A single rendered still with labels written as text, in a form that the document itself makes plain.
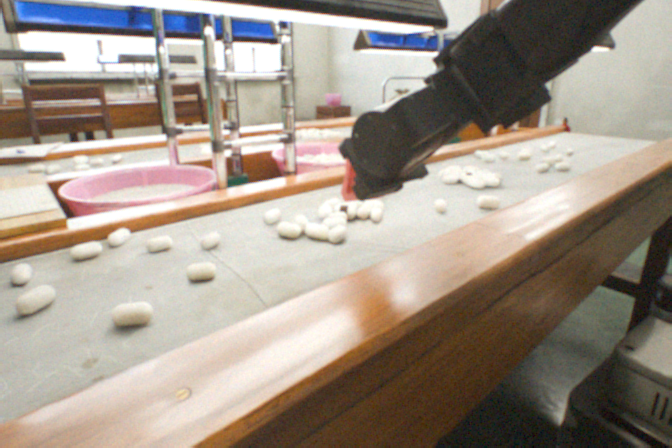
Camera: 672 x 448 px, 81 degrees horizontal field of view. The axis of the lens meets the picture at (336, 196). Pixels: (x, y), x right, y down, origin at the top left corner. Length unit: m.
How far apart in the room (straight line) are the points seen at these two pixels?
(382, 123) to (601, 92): 5.05
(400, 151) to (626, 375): 0.73
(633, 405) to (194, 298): 0.81
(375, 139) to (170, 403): 0.23
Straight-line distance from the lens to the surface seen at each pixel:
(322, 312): 0.36
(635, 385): 0.96
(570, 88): 5.40
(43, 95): 2.91
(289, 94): 0.79
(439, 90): 0.34
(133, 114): 3.28
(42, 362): 0.42
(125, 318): 0.42
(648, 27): 5.28
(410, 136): 0.30
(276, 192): 0.73
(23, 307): 0.49
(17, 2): 1.06
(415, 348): 0.37
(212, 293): 0.45
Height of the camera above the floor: 0.96
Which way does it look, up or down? 17 degrees down
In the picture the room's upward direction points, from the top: straight up
